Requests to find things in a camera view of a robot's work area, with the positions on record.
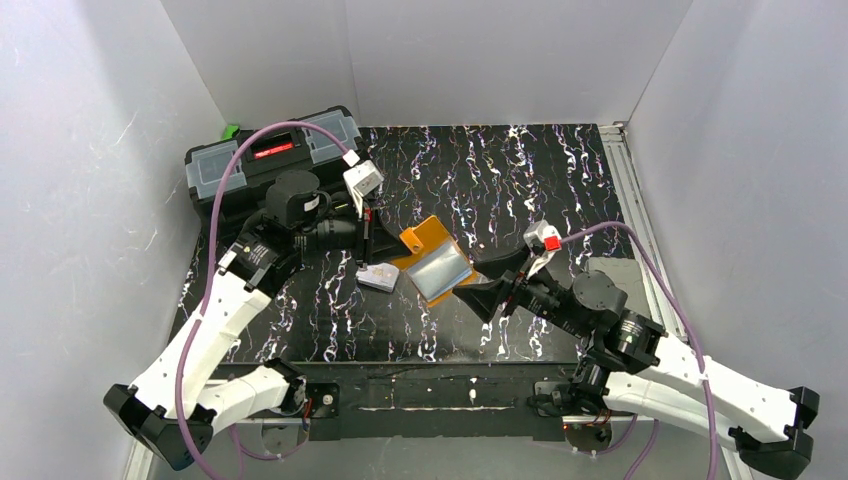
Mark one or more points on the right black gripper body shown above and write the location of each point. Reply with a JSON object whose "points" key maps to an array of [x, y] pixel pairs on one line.
{"points": [[515, 290]]}

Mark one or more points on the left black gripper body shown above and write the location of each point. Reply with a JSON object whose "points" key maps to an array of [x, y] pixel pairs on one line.
{"points": [[365, 237]]}

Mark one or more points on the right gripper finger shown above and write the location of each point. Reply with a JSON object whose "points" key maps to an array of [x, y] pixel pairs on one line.
{"points": [[490, 300], [496, 267]]}

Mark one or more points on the stack of white cards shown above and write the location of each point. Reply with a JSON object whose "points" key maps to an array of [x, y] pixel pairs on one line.
{"points": [[382, 277]]}

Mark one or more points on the orange card holder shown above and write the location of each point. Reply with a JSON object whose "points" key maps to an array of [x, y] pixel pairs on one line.
{"points": [[436, 264]]}

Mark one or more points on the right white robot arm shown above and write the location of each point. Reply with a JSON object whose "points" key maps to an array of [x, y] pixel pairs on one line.
{"points": [[630, 363]]}

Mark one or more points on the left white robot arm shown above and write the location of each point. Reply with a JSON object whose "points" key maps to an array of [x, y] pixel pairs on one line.
{"points": [[171, 408]]}

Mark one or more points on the black toolbox with grey lids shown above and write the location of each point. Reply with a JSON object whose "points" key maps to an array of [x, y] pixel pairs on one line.
{"points": [[260, 165]]}

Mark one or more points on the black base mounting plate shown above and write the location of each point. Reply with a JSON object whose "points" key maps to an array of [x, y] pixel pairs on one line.
{"points": [[430, 400]]}

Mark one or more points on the green object behind toolbox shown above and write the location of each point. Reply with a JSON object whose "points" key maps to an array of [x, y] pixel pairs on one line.
{"points": [[230, 131]]}

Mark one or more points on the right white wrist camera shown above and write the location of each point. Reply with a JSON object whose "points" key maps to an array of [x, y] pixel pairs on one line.
{"points": [[543, 241]]}

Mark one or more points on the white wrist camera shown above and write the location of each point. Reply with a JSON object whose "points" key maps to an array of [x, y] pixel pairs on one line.
{"points": [[360, 181], [543, 241]]}

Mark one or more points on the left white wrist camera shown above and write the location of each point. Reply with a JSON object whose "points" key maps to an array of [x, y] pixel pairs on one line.
{"points": [[360, 181]]}

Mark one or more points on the aluminium frame rail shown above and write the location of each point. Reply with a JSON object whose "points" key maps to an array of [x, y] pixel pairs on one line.
{"points": [[635, 215]]}

